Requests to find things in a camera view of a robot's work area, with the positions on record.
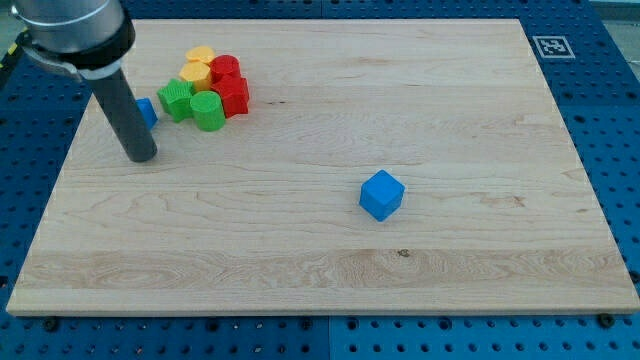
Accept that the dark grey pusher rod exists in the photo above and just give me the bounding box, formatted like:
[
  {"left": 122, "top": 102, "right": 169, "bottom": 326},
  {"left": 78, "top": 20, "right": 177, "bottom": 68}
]
[{"left": 86, "top": 69, "right": 157, "bottom": 163}]

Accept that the blue triangle block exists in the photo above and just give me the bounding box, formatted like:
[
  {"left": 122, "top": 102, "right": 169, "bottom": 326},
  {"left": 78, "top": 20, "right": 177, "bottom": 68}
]
[{"left": 136, "top": 98, "right": 158, "bottom": 130}]

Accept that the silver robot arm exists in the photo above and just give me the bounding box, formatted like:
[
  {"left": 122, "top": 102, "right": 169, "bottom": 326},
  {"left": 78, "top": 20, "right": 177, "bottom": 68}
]
[{"left": 10, "top": 0, "right": 157, "bottom": 162}]

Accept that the green star block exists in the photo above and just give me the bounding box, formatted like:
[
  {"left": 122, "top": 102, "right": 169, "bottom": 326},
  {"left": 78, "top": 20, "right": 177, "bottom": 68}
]
[{"left": 156, "top": 79, "right": 195, "bottom": 123}]

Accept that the red star block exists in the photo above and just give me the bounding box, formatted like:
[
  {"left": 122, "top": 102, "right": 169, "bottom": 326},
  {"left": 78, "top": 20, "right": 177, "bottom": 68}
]
[{"left": 210, "top": 76, "right": 250, "bottom": 118}]

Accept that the green cylinder block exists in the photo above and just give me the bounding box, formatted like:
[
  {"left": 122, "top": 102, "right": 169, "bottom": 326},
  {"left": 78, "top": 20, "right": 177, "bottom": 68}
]
[{"left": 190, "top": 91, "right": 226, "bottom": 132}]

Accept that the yellow hexagon block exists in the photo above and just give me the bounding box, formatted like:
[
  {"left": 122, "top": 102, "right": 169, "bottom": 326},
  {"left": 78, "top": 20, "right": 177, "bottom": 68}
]
[{"left": 179, "top": 62, "right": 211, "bottom": 92}]

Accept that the yellow cylinder block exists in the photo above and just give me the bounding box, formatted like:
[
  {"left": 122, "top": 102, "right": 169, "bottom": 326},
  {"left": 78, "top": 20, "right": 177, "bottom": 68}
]
[{"left": 185, "top": 46, "right": 216, "bottom": 64}]

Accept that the red cylinder block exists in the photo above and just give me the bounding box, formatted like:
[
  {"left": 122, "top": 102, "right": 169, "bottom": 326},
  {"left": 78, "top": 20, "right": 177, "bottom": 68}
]
[{"left": 209, "top": 54, "right": 241, "bottom": 83}]

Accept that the black bolt left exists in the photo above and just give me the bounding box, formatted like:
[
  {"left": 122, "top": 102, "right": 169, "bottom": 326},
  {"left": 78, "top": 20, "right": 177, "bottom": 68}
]
[{"left": 42, "top": 317, "right": 59, "bottom": 333}]

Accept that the black bolt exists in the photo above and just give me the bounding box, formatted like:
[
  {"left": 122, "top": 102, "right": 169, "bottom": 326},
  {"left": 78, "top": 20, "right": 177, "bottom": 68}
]
[
  {"left": 597, "top": 313, "right": 616, "bottom": 329},
  {"left": 42, "top": 317, "right": 59, "bottom": 333}
]

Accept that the wooden board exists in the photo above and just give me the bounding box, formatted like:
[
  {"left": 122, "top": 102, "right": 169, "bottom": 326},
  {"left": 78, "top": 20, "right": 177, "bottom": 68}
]
[{"left": 7, "top": 19, "right": 639, "bottom": 317}]

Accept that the blue cube block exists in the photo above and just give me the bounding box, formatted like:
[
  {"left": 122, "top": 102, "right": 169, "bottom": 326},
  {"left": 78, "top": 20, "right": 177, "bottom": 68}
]
[{"left": 359, "top": 170, "right": 405, "bottom": 222}]

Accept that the white fiducial marker tag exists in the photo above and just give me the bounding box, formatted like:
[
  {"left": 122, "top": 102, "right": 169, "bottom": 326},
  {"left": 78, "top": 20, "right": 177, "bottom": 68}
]
[{"left": 532, "top": 35, "right": 575, "bottom": 59}]

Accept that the black bolt right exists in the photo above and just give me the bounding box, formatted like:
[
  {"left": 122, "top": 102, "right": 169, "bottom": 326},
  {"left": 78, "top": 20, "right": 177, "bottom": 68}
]
[{"left": 597, "top": 313, "right": 616, "bottom": 329}]

